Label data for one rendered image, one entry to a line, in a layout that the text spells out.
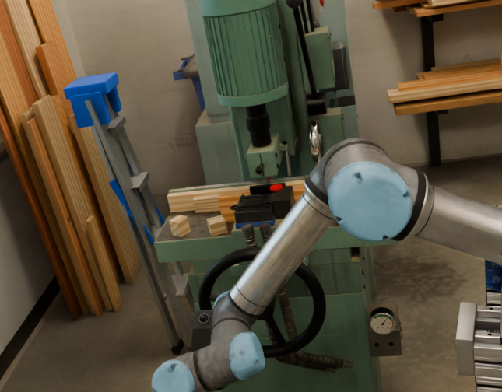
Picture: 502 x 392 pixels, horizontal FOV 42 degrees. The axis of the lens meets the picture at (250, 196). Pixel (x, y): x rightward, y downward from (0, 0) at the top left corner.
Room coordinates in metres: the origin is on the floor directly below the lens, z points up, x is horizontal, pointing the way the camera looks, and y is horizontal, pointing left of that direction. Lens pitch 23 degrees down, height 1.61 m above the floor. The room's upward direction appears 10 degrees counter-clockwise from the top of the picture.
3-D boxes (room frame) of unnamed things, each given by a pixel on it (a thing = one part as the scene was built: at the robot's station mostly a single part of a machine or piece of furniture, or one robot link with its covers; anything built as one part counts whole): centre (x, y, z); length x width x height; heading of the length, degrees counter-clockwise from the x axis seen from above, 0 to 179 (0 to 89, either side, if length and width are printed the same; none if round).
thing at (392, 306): (1.41, -0.28, 0.58); 0.12 x 0.08 x 0.08; 168
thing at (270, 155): (1.62, -0.06, 1.03); 0.14 x 0.07 x 0.09; 168
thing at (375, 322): (1.34, -0.26, 0.65); 0.06 x 0.04 x 0.08; 78
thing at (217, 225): (1.49, 0.10, 0.92); 0.04 x 0.04 x 0.03; 12
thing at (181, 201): (1.62, -0.07, 0.93); 0.60 x 0.02 x 0.05; 78
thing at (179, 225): (1.53, 0.19, 0.92); 0.04 x 0.03 x 0.04; 135
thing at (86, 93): (2.41, 0.45, 0.58); 0.27 x 0.25 x 1.16; 81
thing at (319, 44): (1.78, -0.25, 1.23); 0.09 x 0.08 x 0.15; 168
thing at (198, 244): (1.49, -0.04, 0.87); 0.61 x 0.30 x 0.06; 78
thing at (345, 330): (1.72, -0.08, 0.36); 0.58 x 0.45 x 0.71; 168
